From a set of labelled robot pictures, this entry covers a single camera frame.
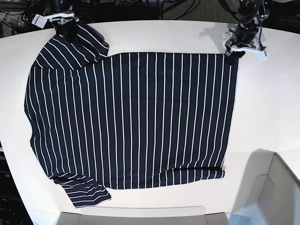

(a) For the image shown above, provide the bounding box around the navy white striped T-shirt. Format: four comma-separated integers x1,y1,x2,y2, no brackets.
24,23,238,208

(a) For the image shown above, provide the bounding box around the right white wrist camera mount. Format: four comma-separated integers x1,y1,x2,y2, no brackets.
31,10,79,29

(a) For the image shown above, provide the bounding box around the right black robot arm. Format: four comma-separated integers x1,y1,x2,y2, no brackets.
47,0,79,43

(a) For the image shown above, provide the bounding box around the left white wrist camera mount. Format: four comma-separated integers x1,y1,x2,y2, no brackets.
225,39,269,60

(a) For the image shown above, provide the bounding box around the grey bin front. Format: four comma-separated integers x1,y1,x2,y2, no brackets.
57,206,229,225

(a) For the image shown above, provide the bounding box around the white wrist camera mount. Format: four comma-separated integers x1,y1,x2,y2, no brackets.
31,10,79,29
225,39,269,60

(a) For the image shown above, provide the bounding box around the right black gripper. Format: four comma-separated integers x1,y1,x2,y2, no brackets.
54,19,77,43

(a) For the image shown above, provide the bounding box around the grey bin right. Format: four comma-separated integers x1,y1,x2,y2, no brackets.
227,150,300,225

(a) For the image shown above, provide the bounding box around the grey bin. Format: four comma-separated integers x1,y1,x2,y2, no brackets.
57,206,229,225
227,150,300,225

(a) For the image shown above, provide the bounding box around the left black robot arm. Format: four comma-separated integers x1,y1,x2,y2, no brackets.
223,0,270,65

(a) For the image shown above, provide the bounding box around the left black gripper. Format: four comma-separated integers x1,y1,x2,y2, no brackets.
225,24,258,64

